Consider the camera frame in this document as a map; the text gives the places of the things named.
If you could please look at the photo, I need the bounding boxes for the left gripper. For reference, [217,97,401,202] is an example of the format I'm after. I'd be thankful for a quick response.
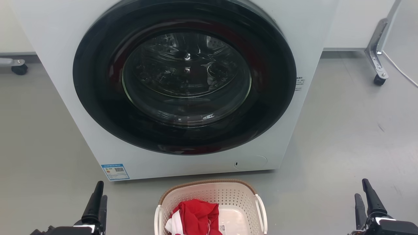
[31,181,107,235]

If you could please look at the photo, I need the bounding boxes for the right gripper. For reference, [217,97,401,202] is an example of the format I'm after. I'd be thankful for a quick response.
[349,179,418,235]

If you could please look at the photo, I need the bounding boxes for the cream perforated laundry basket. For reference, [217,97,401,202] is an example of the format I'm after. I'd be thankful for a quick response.
[154,179,268,235]

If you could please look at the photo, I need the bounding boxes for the blue energy label sticker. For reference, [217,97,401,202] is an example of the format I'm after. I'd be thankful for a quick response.
[101,164,130,181]

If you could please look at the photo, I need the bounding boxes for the white garment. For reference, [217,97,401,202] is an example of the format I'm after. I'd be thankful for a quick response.
[165,211,183,235]

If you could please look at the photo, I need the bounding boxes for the red garment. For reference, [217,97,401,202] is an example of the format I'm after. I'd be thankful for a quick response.
[172,199,222,235]

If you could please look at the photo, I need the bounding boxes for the black round washer door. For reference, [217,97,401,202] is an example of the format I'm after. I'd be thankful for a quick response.
[72,0,297,155]

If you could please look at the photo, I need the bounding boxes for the grey metal stand leg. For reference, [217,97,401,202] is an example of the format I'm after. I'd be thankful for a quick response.
[365,0,403,80]

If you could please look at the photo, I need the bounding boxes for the white front-load washing machine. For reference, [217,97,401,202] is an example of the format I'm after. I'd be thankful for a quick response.
[11,0,340,181]

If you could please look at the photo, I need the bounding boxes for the white cable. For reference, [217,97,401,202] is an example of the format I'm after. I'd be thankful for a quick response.
[382,51,418,88]

